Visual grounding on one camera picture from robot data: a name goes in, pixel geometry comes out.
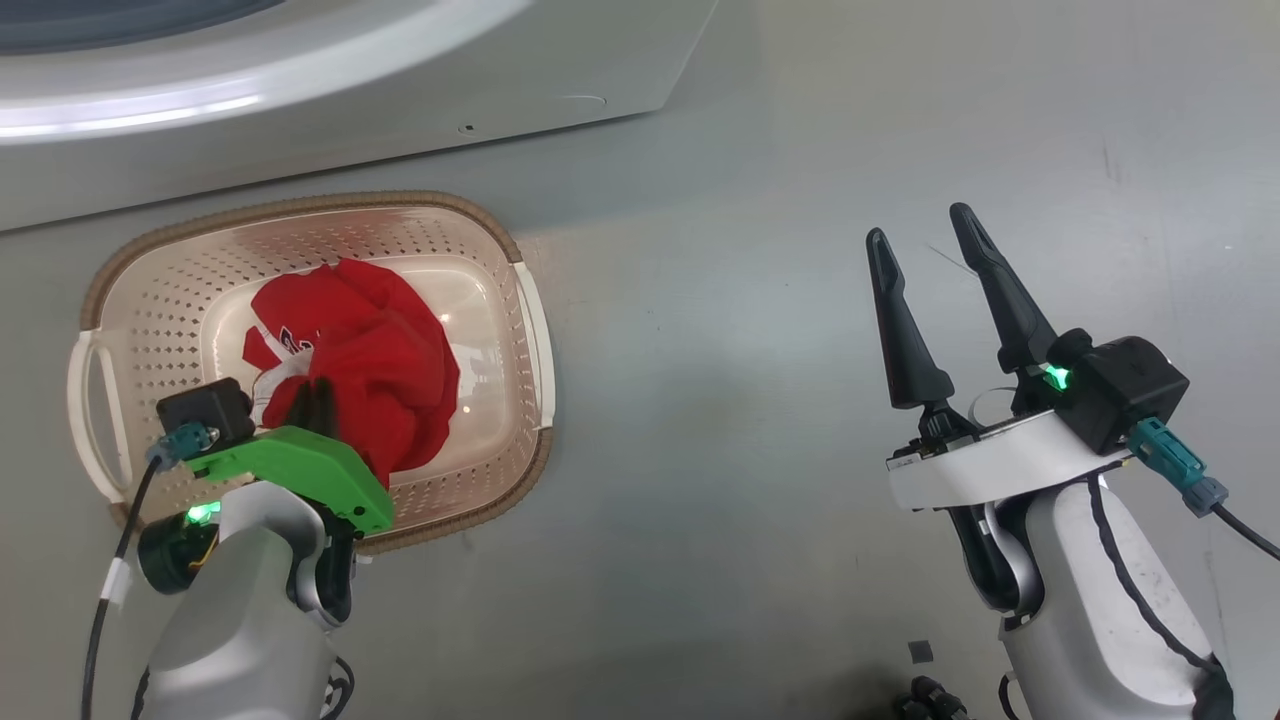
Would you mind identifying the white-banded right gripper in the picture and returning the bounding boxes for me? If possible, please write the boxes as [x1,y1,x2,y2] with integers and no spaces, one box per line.
[866,203,1131,511]

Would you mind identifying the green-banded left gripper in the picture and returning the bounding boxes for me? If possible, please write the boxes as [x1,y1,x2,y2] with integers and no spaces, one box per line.
[137,377,396,596]

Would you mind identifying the red and white jersey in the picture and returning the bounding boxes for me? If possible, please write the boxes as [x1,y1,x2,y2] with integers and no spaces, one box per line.
[242,258,461,491]

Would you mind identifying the beige perforated laundry basket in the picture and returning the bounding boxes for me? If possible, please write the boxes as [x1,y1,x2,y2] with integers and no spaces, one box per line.
[68,190,556,556]

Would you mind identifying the white front-load washing machine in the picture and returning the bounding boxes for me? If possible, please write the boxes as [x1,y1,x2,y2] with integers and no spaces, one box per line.
[0,0,721,236]

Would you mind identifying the black left camera cable teal plug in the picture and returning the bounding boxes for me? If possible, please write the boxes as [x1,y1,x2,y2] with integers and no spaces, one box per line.
[82,422,216,720]

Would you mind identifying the black camera cable teal plug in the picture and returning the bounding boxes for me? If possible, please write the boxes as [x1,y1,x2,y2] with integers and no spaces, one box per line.
[1130,418,1280,561]
[82,422,216,720]

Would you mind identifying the black right camera cable teal plug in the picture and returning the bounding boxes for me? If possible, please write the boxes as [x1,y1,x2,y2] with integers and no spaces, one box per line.
[1130,418,1280,561]

